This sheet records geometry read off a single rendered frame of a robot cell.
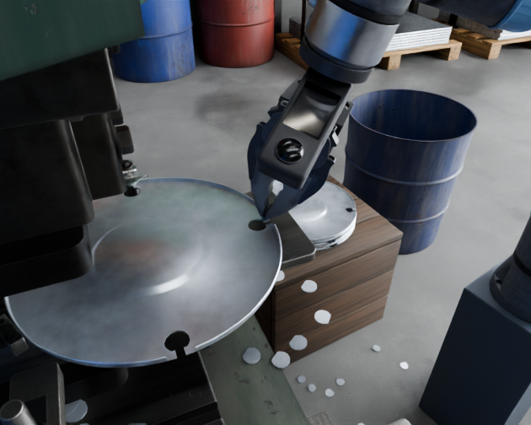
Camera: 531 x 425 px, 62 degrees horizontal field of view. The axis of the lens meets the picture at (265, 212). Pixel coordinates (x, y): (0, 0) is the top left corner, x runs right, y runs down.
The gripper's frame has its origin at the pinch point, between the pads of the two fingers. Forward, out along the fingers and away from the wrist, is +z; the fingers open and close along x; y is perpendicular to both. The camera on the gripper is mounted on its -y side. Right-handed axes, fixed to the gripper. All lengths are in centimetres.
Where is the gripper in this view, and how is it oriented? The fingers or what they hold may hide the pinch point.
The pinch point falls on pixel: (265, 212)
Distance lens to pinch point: 52.5
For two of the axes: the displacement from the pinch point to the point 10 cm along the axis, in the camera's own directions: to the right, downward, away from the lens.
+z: -3.1, 6.9, 6.6
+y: 3.5, -5.6, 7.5
